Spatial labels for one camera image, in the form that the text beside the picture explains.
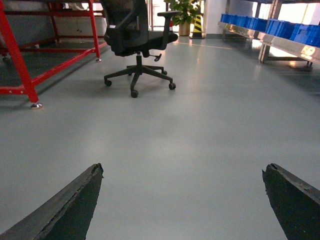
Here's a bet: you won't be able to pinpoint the yellow black striped cone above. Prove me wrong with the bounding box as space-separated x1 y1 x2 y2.
189 13 205 39

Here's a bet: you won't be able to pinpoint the black office chair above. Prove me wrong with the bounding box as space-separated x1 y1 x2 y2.
100 0 181 98

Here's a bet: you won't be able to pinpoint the red metal frame table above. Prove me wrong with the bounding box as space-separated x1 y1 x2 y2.
0 0 107 110

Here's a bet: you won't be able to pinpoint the blue bins on right shelf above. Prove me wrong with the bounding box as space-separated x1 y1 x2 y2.
220 13 320 47

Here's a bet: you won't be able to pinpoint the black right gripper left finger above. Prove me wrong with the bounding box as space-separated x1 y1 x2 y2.
0 163 104 240

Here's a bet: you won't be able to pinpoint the green potted plant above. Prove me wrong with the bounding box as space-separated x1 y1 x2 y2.
164 0 201 36

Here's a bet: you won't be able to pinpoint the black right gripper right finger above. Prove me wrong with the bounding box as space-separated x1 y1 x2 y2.
262 163 320 240

